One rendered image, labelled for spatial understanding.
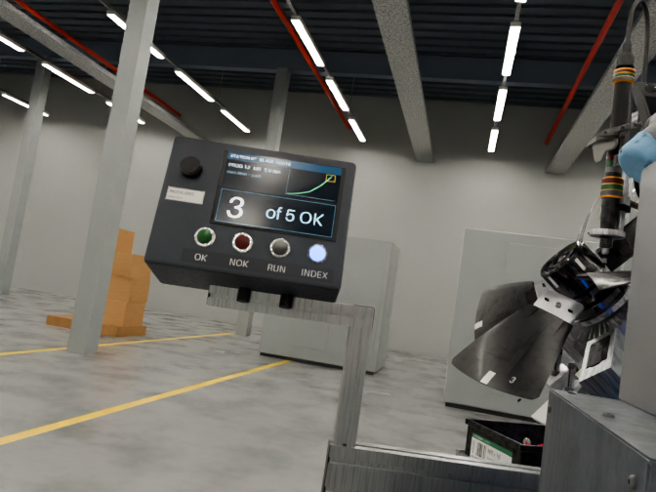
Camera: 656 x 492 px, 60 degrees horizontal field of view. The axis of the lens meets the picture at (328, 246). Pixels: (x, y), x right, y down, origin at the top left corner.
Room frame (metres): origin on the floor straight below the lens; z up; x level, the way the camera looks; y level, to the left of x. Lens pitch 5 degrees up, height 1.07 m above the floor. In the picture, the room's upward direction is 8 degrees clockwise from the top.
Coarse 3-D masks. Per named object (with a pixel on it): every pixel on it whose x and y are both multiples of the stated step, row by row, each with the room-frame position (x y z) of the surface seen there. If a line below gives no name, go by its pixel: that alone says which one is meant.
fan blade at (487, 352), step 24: (528, 312) 1.27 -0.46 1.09; (480, 336) 1.29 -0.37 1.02; (504, 336) 1.25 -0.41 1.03; (528, 336) 1.23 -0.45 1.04; (552, 336) 1.21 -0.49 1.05; (456, 360) 1.28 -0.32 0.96; (480, 360) 1.24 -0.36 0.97; (504, 360) 1.21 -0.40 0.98; (528, 360) 1.18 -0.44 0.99; (552, 360) 1.17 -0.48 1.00; (504, 384) 1.16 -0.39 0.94; (528, 384) 1.14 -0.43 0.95
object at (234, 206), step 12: (228, 192) 0.77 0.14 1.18; (240, 192) 0.77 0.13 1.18; (252, 192) 0.77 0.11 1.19; (228, 204) 0.77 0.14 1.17; (240, 204) 0.77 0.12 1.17; (252, 204) 0.77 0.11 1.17; (216, 216) 0.76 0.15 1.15; (228, 216) 0.76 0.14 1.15; (240, 216) 0.76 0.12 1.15; (252, 216) 0.76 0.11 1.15
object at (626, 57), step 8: (624, 48) 1.20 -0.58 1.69; (624, 56) 1.19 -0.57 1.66; (632, 56) 1.19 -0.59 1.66; (616, 64) 1.20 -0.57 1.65; (624, 64) 1.22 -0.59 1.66; (632, 64) 1.19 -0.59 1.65; (608, 200) 1.19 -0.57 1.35; (616, 200) 1.19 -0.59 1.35; (600, 208) 1.21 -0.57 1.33; (608, 208) 1.19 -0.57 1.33; (616, 208) 1.19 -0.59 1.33; (600, 216) 1.20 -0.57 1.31; (608, 216) 1.19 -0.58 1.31; (616, 216) 1.19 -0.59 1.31; (600, 224) 1.20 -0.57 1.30; (608, 224) 1.19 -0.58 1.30; (616, 224) 1.19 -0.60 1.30; (600, 240) 1.20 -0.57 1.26; (608, 240) 1.19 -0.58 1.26; (608, 248) 1.20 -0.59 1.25
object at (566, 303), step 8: (544, 296) 1.29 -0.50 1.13; (552, 296) 1.29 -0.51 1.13; (560, 296) 1.28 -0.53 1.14; (536, 304) 1.28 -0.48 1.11; (544, 304) 1.28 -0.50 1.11; (552, 304) 1.27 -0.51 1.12; (568, 304) 1.26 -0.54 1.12; (576, 304) 1.26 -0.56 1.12; (552, 312) 1.26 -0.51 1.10; (560, 312) 1.25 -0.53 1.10; (568, 312) 1.25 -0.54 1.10; (576, 312) 1.24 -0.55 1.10; (568, 320) 1.24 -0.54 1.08
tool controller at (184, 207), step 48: (192, 144) 0.79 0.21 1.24; (192, 192) 0.77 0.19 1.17; (288, 192) 0.78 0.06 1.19; (336, 192) 0.78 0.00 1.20; (192, 240) 0.75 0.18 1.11; (288, 240) 0.76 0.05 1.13; (336, 240) 0.76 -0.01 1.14; (240, 288) 0.80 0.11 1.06; (288, 288) 0.77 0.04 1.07; (336, 288) 0.75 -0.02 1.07
